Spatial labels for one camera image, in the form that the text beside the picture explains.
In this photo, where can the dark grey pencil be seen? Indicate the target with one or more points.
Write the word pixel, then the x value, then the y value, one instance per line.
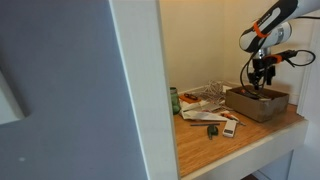
pixel 205 124

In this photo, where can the white paper stack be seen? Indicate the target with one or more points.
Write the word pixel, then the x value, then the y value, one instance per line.
pixel 195 105

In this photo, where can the grey marker orange cap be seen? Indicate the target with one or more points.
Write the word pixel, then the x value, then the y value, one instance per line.
pixel 227 115

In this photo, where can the white remote control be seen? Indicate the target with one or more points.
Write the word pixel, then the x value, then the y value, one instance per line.
pixel 230 128

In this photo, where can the brown cardboard box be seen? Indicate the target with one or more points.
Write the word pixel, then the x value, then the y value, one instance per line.
pixel 253 108

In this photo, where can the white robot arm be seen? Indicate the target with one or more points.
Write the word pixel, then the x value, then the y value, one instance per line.
pixel 266 23

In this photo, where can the white marker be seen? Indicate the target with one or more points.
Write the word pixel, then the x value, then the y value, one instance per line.
pixel 265 99

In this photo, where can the white envelope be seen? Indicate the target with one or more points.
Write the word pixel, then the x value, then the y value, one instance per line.
pixel 203 116

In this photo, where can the dark green glossy object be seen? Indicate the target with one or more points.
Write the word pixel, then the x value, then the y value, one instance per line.
pixel 212 130

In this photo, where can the white door frame post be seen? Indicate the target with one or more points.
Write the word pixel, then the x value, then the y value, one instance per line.
pixel 143 83

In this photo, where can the orange black tool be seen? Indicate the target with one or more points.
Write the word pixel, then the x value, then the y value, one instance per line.
pixel 189 98

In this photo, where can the white pencil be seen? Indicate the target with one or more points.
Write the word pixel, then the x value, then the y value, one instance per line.
pixel 239 121

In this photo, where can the black orange wrist camera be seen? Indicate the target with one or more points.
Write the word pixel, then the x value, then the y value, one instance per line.
pixel 280 56

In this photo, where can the grey door panel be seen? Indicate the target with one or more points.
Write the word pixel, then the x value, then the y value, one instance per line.
pixel 66 83

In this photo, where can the black glossy case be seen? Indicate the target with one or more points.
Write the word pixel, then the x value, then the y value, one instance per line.
pixel 248 95

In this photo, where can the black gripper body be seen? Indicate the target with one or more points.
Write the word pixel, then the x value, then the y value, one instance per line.
pixel 261 70

